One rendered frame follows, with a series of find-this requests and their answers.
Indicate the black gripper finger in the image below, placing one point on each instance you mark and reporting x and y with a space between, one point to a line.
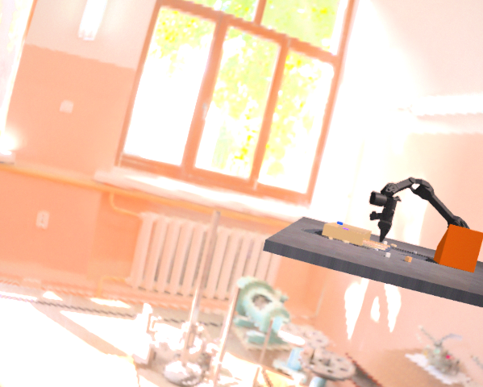
383 233

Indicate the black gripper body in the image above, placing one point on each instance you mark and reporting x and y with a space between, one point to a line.
387 218

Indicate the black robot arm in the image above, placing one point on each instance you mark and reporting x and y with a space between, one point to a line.
424 191

